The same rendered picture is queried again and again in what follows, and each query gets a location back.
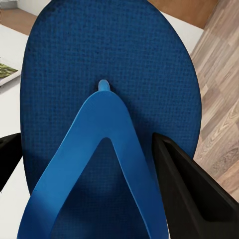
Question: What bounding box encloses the sandal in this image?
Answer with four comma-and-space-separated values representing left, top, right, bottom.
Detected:
17, 0, 202, 239

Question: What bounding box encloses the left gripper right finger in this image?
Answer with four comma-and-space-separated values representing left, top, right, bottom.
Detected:
151, 132, 239, 239

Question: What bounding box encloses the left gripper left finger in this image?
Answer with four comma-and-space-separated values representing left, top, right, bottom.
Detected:
0, 132, 22, 192

